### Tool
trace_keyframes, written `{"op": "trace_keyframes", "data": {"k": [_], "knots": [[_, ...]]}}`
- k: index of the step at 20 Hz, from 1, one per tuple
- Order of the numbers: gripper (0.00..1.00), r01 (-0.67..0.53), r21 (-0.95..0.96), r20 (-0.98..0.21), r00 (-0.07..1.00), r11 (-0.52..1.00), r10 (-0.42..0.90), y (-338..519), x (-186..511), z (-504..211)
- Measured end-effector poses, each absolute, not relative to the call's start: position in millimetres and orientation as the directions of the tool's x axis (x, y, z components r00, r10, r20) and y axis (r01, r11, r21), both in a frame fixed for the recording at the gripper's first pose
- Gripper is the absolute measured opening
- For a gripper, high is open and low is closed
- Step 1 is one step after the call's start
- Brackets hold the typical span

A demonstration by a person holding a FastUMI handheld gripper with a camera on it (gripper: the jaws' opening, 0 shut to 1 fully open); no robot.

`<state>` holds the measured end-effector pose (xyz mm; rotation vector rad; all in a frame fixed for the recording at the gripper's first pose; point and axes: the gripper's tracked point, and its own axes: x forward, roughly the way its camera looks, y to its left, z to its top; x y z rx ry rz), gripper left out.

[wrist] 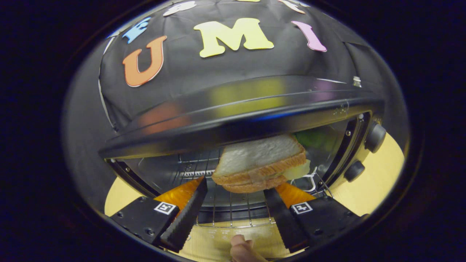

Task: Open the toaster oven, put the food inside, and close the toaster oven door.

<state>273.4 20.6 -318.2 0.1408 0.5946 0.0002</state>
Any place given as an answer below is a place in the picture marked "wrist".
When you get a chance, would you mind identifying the toast sandwich with lettuce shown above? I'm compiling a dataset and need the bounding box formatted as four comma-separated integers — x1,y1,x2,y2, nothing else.
212,135,312,194

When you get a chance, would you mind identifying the metal oven rack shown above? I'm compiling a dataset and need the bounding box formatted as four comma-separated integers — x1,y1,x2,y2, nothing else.
175,147,333,228

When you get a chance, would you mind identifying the black toaster oven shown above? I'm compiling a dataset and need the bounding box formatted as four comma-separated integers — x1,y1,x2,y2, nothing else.
98,75,387,228

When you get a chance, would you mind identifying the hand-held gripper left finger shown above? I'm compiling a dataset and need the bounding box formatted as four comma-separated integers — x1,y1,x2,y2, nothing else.
109,177,209,253

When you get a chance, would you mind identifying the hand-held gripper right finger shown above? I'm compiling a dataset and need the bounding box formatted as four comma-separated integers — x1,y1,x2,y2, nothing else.
264,182,366,252

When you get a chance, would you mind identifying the white cable tie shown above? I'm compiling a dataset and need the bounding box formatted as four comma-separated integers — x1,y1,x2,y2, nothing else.
301,167,318,192

